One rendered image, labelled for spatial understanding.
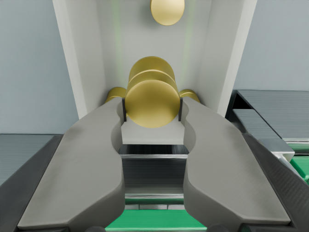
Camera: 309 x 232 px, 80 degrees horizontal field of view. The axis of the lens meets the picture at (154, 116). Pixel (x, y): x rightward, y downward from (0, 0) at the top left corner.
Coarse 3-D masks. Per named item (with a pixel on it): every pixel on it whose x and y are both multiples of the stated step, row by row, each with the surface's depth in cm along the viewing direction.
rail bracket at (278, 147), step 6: (264, 144) 17; (270, 144) 17; (276, 144) 17; (282, 144) 17; (270, 150) 17; (276, 150) 17; (282, 150) 17; (288, 150) 17; (276, 156) 17; (282, 156) 17; (288, 156) 17; (288, 162) 16; (294, 168) 16
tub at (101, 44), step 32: (64, 0) 16; (96, 0) 21; (128, 0) 22; (192, 0) 22; (224, 0) 19; (256, 0) 16; (64, 32) 17; (96, 32) 23; (128, 32) 23; (160, 32) 23; (192, 32) 24; (224, 32) 19; (96, 64) 23; (128, 64) 26; (192, 64) 26; (224, 64) 20; (96, 96) 24; (224, 96) 21; (128, 128) 25; (160, 128) 25
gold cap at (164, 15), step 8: (152, 0) 18; (160, 0) 18; (168, 0) 18; (176, 0) 18; (152, 8) 18; (160, 8) 18; (168, 8) 18; (176, 8) 18; (184, 8) 18; (160, 16) 19; (168, 16) 19; (176, 16) 19; (168, 24) 19
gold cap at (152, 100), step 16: (144, 64) 12; (160, 64) 13; (144, 80) 10; (160, 80) 10; (128, 96) 11; (144, 96) 11; (160, 96) 11; (176, 96) 11; (128, 112) 11; (144, 112) 11; (160, 112) 11; (176, 112) 11
